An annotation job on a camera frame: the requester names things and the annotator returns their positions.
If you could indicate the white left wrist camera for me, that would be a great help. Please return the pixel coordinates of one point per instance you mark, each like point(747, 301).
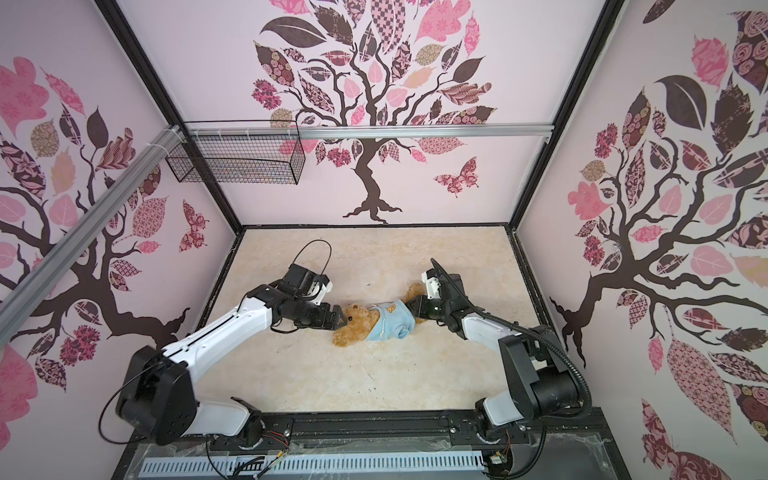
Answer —
point(321, 286)

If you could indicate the black left corner frame post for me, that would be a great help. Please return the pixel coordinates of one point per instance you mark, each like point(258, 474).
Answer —
point(119, 25)

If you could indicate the aluminium rail wall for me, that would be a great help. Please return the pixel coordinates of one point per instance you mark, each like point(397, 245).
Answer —
point(380, 132)
point(18, 307)

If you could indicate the aluminium rail left wall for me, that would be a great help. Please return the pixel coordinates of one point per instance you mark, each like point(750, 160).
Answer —
point(18, 307)

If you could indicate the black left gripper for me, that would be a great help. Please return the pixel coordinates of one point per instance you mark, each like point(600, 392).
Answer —
point(322, 322)

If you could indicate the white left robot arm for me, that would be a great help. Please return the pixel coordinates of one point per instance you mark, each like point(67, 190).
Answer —
point(159, 399)

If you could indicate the black table edge rail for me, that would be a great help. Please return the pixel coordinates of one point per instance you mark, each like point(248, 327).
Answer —
point(544, 449)

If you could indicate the aluminium rail back wall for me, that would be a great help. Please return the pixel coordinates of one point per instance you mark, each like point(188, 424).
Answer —
point(380, 132)

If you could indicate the black corner frame post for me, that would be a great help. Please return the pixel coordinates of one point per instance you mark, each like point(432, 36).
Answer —
point(606, 22)
point(119, 25)

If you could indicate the white vented cable duct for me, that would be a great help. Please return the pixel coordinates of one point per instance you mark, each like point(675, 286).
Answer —
point(310, 465)

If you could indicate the black wire mesh basket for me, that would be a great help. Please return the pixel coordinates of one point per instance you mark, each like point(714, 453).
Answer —
point(257, 152)

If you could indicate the tan plush teddy bear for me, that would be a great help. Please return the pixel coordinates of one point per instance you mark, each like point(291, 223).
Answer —
point(361, 320)

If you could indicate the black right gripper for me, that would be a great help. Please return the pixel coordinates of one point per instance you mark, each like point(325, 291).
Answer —
point(421, 307)

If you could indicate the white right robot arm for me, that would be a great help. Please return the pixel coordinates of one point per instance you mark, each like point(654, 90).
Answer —
point(541, 381)

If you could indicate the light blue fleece hoodie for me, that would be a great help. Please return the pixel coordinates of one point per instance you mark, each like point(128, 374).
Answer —
point(395, 322)

